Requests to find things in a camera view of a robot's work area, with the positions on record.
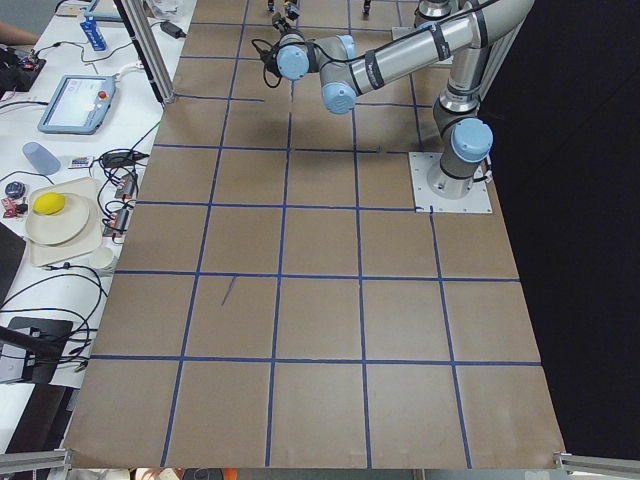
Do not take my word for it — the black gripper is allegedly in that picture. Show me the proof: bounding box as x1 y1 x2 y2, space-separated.
271 14 303 45

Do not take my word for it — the yellow push button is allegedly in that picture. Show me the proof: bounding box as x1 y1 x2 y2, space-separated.
283 0 300 20

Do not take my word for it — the black stand base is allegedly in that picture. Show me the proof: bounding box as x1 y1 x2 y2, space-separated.
1 316 73 384

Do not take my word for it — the black power adapter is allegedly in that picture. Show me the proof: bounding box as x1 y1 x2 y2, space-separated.
160 20 186 39

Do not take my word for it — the blue milk carton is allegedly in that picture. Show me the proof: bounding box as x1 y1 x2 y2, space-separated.
80 16 108 52

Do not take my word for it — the blue teach pendant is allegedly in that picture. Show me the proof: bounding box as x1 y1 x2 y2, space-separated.
37 75 116 135

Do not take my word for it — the light blue cup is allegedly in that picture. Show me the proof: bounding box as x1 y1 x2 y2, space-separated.
22 142 61 175

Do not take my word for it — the white tray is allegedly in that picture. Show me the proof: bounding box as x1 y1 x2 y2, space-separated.
25 177 102 267

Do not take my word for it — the yellow lemon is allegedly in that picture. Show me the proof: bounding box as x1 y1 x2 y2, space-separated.
32 192 66 215

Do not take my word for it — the white paper cup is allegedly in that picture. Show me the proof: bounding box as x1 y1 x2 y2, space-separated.
88 247 118 276

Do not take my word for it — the white round plate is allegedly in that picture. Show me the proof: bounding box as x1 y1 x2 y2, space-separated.
25 194 90 245

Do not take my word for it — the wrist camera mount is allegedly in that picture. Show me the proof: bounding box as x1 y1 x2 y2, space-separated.
251 39 282 89

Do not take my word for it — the aluminium frame post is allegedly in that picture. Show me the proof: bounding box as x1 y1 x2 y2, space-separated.
114 0 175 105

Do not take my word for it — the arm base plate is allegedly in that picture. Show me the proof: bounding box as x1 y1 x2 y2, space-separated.
408 152 493 214

